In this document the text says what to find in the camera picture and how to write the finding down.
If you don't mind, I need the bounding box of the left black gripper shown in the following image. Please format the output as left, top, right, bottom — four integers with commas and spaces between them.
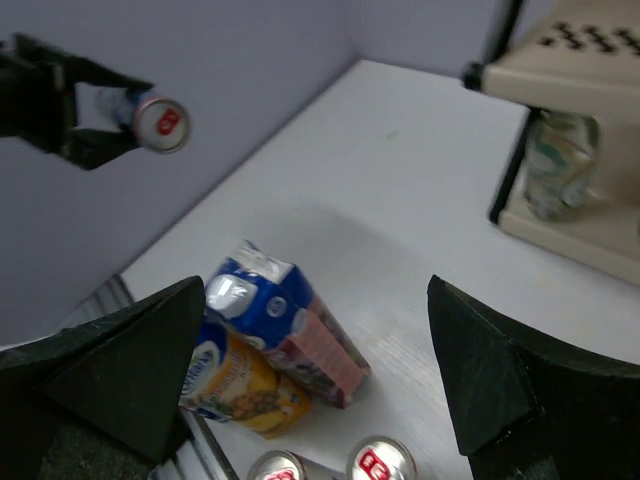
1, 33, 154, 171

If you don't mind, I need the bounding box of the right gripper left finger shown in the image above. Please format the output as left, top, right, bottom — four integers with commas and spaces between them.
1, 276, 204, 479

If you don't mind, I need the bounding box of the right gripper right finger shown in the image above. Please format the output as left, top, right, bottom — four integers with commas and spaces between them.
427, 276, 639, 479

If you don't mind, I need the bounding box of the energy drink can hidden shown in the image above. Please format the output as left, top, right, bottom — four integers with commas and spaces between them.
95, 87, 191, 154

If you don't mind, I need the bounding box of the energy drink can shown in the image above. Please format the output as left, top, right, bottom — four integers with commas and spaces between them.
345, 435, 418, 480
246, 450, 332, 480

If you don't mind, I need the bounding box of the clear bottle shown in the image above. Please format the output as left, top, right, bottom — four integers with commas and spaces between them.
524, 110, 600, 221

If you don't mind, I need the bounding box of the beige three-tier shelf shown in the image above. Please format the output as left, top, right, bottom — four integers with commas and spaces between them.
461, 1, 639, 283

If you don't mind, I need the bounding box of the blue carton yellow side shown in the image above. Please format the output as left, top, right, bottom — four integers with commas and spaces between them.
179, 322, 312, 439

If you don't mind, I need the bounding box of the blue carton maroon side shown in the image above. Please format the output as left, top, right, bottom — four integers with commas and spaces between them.
205, 241, 371, 409

